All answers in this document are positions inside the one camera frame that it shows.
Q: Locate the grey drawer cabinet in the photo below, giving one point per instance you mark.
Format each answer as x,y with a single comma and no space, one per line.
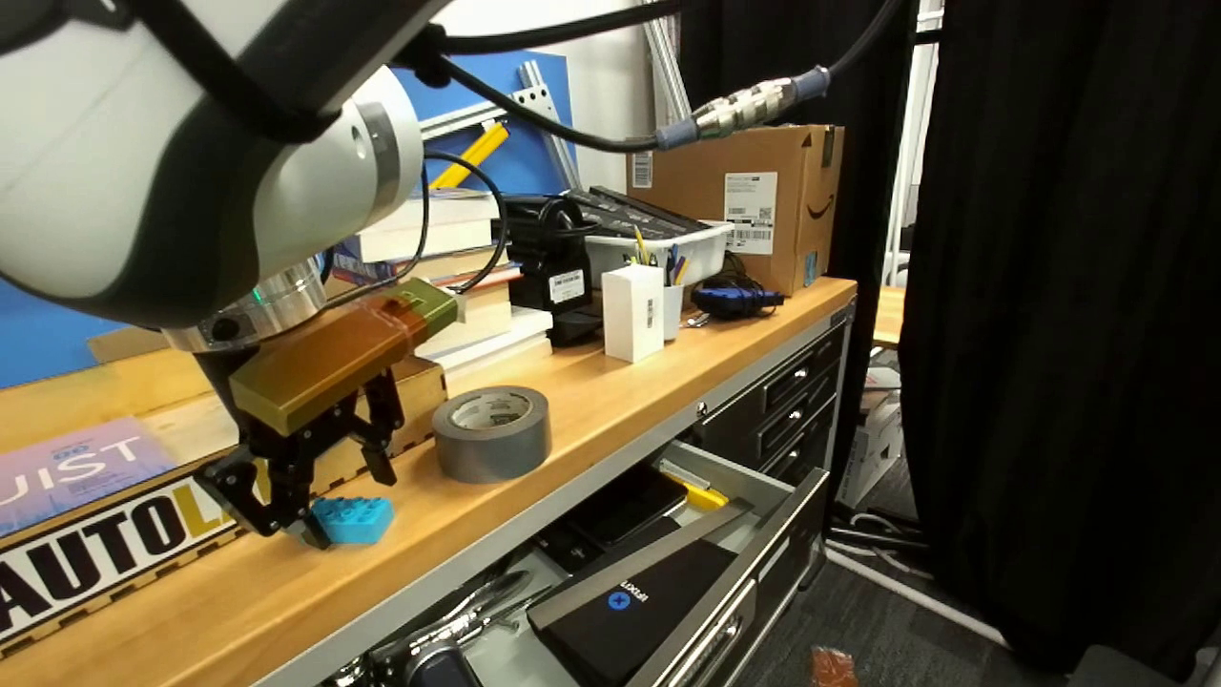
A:
789,405

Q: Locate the brown cardboard shipping box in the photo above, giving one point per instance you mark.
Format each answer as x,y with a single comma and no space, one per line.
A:
789,203

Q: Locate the small white upright box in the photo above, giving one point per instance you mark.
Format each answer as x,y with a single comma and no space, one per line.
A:
633,314

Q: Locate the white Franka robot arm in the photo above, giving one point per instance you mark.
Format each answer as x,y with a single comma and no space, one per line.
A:
129,153

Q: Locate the grey plastic parts bin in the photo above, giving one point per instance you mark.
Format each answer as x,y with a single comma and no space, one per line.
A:
663,242

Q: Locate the plywood board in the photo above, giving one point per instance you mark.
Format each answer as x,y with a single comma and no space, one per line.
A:
129,387

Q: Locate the black curtain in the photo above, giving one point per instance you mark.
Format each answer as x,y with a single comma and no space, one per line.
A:
1083,318

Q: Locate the black electronic device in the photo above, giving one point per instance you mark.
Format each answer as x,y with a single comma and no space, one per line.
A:
552,274

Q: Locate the yellow flat strip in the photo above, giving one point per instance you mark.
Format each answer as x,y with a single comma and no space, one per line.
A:
466,153

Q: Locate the purple UIST booklet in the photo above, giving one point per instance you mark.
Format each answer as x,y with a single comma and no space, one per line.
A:
79,472

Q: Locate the blue panel board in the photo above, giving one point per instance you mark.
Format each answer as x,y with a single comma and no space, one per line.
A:
538,140

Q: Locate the open grey metal drawer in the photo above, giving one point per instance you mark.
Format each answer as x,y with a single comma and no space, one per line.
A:
764,535

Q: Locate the aluminium extrusion bar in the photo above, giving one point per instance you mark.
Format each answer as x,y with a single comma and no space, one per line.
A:
552,115

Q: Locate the blue and black hand tool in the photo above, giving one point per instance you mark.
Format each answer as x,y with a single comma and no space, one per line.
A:
734,300

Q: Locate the small blue bumpy object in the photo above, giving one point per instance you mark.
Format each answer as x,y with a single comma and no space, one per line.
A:
353,521

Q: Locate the white AUTOL sign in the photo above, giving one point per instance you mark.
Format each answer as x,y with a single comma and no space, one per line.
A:
88,560

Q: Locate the grey duct tape roll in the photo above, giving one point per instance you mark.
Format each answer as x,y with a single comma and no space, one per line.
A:
490,437

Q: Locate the black flat case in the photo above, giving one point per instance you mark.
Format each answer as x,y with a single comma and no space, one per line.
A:
633,508

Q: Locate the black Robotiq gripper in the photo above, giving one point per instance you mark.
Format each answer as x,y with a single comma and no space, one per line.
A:
260,405

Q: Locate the black box with blue logo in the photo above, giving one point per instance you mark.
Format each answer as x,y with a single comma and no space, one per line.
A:
634,613

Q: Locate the stacked pale books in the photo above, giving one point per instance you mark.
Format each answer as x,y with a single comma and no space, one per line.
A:
490,325

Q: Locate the white book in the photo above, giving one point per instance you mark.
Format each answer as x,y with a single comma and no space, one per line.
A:
424,231

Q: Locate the orange plastic packet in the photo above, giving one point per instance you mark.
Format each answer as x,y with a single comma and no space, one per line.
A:
834,666

